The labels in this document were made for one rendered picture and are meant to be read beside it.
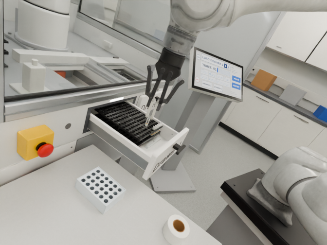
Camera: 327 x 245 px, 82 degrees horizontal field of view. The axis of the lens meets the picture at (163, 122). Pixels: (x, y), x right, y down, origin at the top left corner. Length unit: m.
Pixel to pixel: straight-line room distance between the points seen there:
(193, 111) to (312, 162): 0.99
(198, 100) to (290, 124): 2.25
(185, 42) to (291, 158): 0.58
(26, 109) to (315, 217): 0.83
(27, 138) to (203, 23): 0.47
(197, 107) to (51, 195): 1.25
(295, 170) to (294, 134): 2.79
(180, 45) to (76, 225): 0.55
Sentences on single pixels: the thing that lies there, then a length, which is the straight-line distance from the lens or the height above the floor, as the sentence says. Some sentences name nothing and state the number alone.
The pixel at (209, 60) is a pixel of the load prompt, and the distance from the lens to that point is 1.52.
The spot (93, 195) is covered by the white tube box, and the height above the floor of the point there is 0.80.
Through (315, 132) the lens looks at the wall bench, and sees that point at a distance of 3.63.
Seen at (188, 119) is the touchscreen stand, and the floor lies 0.66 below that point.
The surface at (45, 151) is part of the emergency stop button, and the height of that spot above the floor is 0.88.
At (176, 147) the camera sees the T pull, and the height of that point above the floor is 0.91.
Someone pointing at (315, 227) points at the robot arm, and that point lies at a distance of 0.74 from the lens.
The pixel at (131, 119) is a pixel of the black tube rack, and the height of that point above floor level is 0.90.
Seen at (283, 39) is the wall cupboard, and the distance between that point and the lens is 3.87.
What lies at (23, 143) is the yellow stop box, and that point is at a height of 0.89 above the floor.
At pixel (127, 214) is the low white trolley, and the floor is 0.76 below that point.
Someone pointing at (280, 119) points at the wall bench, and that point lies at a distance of 3.56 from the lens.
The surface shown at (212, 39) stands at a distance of 2.36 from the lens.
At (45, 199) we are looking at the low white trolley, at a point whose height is 0.76.
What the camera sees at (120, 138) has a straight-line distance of 0.66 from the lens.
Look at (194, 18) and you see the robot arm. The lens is 0.38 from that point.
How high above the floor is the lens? 1.27
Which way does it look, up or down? 26 degrees down
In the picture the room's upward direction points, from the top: 24 degrees clockwise
